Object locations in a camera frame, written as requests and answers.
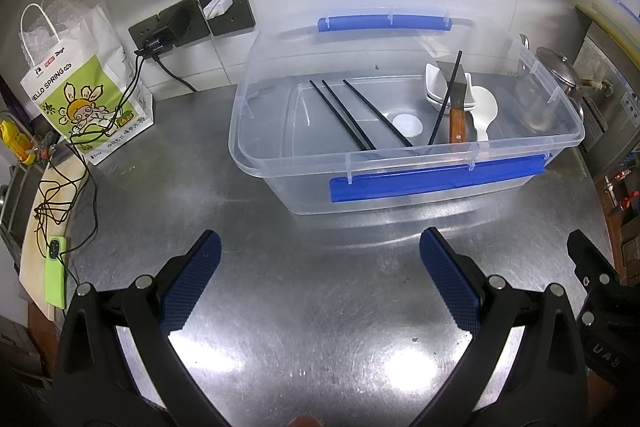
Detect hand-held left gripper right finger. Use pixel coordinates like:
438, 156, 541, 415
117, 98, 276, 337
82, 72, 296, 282
418, 227, 589, 427

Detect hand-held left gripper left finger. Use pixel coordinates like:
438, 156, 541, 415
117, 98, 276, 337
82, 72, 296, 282
52, 229, 223, 427

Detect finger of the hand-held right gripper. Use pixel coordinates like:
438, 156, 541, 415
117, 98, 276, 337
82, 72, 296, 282
567, 229, 640, 385

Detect clear plastic box blue handles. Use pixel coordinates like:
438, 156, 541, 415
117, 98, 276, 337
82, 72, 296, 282
228, 9, 586, 217

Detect long white ceramic spoon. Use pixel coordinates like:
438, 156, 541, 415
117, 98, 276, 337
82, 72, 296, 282
467, 85, 500, 142

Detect green phone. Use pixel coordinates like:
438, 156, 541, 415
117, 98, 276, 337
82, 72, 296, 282
44, 235, 69, 310

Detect beige board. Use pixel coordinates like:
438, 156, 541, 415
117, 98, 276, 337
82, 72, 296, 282
19, 152, 92, 322

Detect small round white dish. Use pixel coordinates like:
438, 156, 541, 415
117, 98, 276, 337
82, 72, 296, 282
392, 114, 425, 139

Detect black chopstick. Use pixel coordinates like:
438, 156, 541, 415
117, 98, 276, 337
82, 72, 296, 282
321, 79, 377, 151
342, 79, 415, 148
428, 51, 463, 146
309, 80, 369, 152

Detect stainless steel appliance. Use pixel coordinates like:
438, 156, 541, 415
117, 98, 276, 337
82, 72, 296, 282
575, 0, 640, 288

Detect white green printed paper bag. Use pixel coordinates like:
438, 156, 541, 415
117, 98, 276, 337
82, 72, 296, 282
19, 0, 155, 166

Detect brass tap valve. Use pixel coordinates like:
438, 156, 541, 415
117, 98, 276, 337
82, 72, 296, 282
579, 78, 614, 96

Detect yellow plastic tool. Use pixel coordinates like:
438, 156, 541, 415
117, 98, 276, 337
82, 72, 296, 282
0, 120, 29, 164

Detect stainless steel pot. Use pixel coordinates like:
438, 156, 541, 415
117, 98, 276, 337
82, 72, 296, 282
516, 34, 586, 134

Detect black charger adapter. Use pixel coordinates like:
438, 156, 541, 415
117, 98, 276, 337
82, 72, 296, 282
136, 3, 195, 58

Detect white charger plug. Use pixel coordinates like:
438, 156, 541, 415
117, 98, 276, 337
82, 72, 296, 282
203, 0, 235, 19

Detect thin black cable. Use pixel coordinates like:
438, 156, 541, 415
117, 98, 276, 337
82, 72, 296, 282
32, 49, 151, 290

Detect wooden handle metal scraper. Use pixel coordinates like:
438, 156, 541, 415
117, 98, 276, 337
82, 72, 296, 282
434, 61, 474, 144

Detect thick black power cord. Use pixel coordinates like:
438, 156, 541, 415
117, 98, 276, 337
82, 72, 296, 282
154, 55, 198, 94

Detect black wall outlet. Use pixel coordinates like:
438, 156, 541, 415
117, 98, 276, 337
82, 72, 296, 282
198, 0, 257, 37
128, 0, 211, 56

